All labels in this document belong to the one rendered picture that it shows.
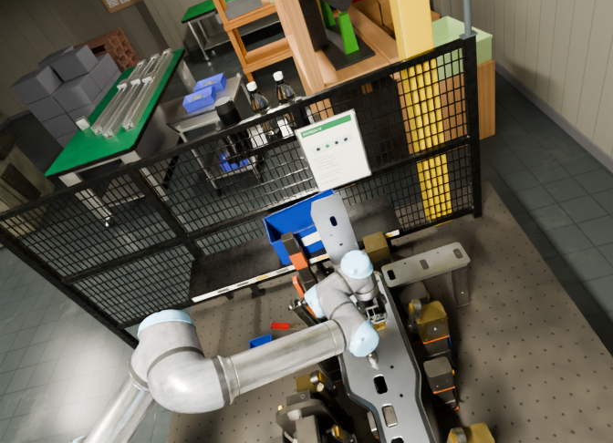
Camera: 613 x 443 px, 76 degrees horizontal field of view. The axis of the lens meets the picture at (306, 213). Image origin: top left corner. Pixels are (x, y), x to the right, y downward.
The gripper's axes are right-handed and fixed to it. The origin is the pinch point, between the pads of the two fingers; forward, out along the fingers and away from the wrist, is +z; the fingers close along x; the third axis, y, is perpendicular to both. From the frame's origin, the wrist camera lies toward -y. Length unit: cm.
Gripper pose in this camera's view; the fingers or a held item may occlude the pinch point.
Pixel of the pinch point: (376, 314)
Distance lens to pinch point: 130.7
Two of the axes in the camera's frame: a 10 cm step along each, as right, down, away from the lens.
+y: 1.7, 7.1, -6.9
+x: 9.4, -3.2, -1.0
